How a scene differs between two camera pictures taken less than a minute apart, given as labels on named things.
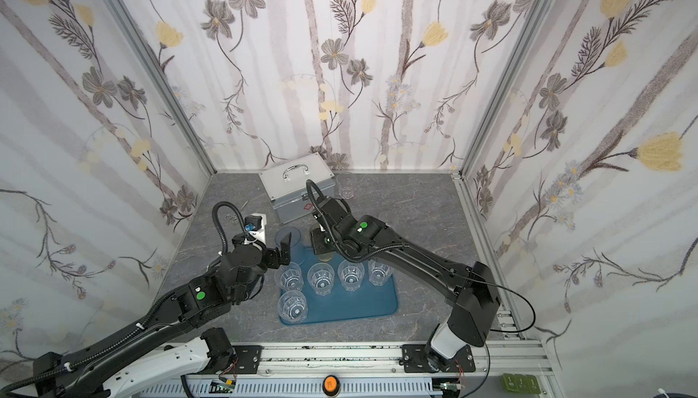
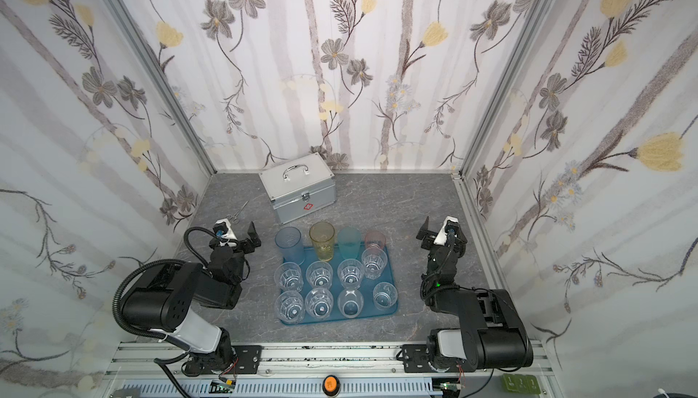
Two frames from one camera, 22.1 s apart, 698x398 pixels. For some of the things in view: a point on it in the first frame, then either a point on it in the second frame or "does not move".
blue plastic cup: [296, 250] does not move
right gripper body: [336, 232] -> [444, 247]
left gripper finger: [285, 249] -> [253, 233]
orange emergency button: [331, 385] does not move
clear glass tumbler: [346, 184] -> [350, 303]
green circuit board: [526, 383] does not move
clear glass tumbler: [292, 307] does not move
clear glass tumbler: [290, 276] does not move
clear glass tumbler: [351, 274] does not move
